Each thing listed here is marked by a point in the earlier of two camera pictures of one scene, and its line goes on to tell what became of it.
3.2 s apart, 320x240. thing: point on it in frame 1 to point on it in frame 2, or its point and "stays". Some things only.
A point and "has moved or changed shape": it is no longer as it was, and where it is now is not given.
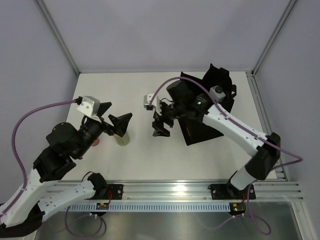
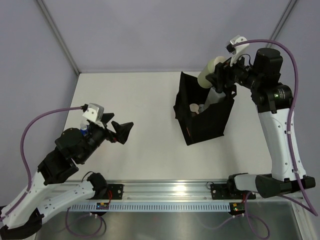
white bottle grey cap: (217, 93) stays
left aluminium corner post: (58, 36) stays
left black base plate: (114, 192) stays
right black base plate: (228, 192) stays
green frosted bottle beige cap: (124, 140) has moved or changed shape
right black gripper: (158, 125) to (216, 78)
